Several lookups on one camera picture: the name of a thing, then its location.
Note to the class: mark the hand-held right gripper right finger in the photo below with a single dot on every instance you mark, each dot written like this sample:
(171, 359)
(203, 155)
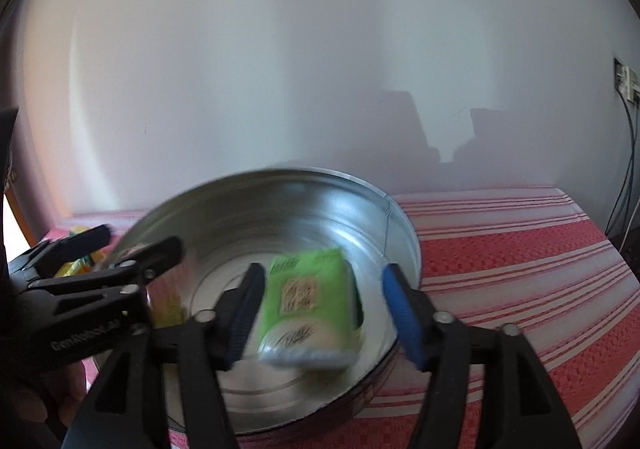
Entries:
(402, 319)

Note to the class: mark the person's left hand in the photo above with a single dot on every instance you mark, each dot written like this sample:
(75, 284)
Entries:
(50, 394)

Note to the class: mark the white wall outlet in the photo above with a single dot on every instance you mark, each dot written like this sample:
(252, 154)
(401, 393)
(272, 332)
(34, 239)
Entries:
(625, 79)

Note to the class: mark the red white striped tablecloth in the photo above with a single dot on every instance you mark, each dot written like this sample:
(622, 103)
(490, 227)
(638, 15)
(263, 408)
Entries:
(510, 279)

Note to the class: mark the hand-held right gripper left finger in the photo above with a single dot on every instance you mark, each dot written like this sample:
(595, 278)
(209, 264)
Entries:
(246, 314)

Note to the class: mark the round metal tin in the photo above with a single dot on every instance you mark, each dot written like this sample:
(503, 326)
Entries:
(310, 214)

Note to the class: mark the green tissue pack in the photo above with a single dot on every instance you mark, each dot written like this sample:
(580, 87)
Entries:
(307, 309)

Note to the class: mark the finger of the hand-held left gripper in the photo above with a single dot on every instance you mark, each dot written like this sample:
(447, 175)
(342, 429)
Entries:
(145, 259)
(75, 244)

